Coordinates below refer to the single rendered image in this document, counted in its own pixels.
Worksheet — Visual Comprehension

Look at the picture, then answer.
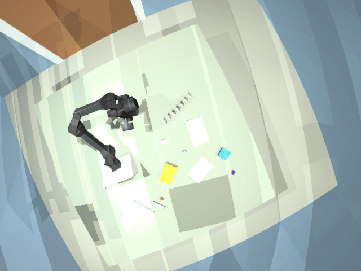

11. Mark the teal rectangular block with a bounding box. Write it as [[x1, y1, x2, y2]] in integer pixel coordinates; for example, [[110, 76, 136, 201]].
[[218, 148, 231, 160]]

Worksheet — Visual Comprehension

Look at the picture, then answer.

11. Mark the beige flat slab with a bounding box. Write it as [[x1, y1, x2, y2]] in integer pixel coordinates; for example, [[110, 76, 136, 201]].
[[185, 116, 210, 147]]

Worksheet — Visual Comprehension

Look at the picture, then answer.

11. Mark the yellow rectangular block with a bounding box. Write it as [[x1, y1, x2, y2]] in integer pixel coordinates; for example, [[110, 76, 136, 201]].
[[159, 163, 177, 185]]

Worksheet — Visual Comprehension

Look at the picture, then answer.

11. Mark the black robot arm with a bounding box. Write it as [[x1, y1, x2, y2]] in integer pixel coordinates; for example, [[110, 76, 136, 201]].
[[68, 92, 139, 172]]

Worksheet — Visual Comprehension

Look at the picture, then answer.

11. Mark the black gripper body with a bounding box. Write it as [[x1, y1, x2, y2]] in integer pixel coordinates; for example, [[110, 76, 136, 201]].
[[119, 94, 134, 131]]

